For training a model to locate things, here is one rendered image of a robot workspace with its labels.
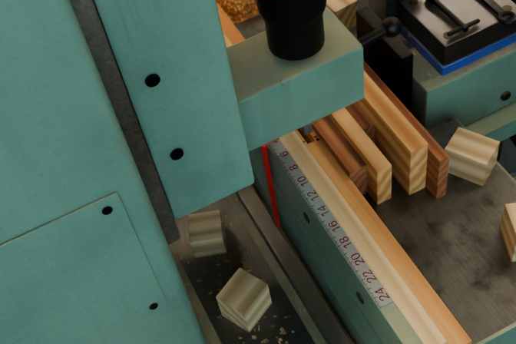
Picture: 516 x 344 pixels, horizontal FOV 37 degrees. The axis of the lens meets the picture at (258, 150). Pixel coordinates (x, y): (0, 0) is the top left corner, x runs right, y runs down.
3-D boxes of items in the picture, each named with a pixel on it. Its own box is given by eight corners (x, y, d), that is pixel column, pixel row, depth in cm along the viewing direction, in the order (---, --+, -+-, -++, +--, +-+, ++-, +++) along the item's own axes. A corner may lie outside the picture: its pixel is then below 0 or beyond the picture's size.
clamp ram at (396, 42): (457, 90, 85) (464, 30, 78) (400, 118, 84) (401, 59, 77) (411, 44, 91) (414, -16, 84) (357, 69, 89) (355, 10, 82)
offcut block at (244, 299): (244, 286, 85) (239, 266, 82) (272, 302, 83) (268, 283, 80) (221, 315, 83) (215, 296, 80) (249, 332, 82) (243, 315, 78)
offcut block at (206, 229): (194, 258, 88) (189, 243, 86) (193, 229, 91) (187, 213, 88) (227, 253, 88) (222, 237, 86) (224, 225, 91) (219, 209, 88)
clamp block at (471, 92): (526, 101, 88) (538, 43, 81) (425, 150, 85) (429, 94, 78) (448, 28, 97) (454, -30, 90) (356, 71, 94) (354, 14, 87)
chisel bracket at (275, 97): (366, 109, 75) (365, 45, 68) (237, 170, 72) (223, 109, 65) (329, 64, 79) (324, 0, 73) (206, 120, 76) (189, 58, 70)
